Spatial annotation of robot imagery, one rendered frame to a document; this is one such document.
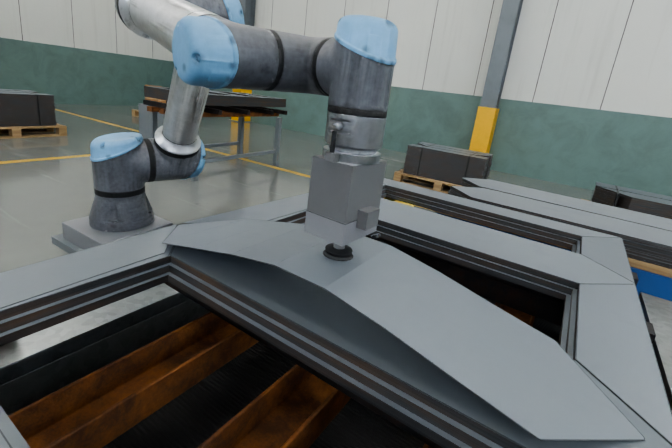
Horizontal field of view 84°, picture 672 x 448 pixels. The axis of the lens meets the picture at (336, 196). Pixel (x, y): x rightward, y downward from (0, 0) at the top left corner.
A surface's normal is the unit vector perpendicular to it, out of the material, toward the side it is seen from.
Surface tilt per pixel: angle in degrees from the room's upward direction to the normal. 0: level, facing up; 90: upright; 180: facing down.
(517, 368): 12
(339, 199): 90
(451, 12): 90
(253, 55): 87
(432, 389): 0
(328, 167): 90
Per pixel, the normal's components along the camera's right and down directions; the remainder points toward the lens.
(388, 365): 0.12, -0.95
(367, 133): 0.36, 0.30
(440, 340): 0.30, -0.87
